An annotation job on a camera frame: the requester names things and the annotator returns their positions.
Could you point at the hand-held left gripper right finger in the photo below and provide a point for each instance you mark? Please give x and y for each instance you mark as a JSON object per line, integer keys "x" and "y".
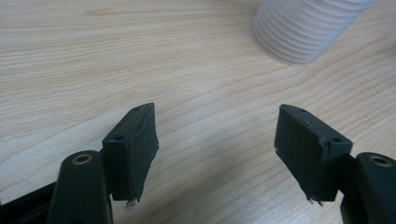
{"x": 306, "y": 152}

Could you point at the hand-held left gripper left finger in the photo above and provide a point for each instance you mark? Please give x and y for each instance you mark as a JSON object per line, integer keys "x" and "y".
{"x": 130, "y": 149}

